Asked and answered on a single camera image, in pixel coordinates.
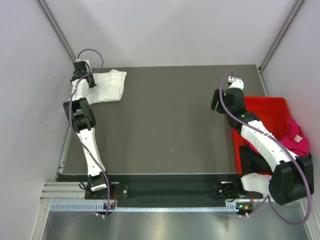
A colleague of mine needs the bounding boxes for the left aluminium frame post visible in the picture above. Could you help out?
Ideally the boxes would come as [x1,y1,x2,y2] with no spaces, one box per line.
[36,0,76,62]

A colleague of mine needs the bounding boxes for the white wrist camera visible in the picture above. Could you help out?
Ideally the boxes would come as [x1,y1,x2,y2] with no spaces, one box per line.
[227,76,244,91]
[73,58,92,73]

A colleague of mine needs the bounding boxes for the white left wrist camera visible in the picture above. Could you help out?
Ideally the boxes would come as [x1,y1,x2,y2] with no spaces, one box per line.
[73,58,92,73]

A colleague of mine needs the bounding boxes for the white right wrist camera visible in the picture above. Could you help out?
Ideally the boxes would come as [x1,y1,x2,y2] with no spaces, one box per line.
[227,76,244,91]

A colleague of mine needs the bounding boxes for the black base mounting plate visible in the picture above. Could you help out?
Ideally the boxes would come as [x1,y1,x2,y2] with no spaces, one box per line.
[84,173,263,208]

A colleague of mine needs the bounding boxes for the aluminium frame post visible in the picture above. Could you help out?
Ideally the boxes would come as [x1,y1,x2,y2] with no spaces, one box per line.
[36,0,76,62]
[257,0,306,75]

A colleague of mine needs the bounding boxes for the red plastic bin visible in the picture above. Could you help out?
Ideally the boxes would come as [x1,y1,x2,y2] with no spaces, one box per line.
[232,96,291,174]

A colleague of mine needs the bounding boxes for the black t shirt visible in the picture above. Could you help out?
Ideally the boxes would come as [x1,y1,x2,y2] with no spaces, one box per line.
[239,145,312,174]

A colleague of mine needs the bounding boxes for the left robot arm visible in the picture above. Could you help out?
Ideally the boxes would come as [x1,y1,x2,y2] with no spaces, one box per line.
[63,59,114,199]

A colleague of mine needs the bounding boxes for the white t shirt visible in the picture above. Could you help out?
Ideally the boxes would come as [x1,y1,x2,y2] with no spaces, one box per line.
[71,69,127,105]

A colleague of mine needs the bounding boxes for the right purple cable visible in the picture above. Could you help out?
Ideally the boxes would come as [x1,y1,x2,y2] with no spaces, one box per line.
[218,71,313,225]

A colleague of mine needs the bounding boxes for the right aluminium frame post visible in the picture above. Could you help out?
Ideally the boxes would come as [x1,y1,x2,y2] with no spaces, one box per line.
[257,0,306,75]

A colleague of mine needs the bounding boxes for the aluminium front rail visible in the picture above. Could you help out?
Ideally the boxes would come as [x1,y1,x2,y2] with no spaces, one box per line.
[39,182,313,203]

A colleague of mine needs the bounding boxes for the grey slotted cable duct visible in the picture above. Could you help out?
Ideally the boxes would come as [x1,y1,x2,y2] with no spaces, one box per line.
[50,201,249,213]

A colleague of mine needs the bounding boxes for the pink t shirt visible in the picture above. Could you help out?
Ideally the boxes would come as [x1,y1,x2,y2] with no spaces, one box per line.
[239,117,311,159]

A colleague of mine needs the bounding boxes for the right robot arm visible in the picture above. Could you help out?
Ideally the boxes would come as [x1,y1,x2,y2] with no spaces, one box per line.
[211,88,314,206]

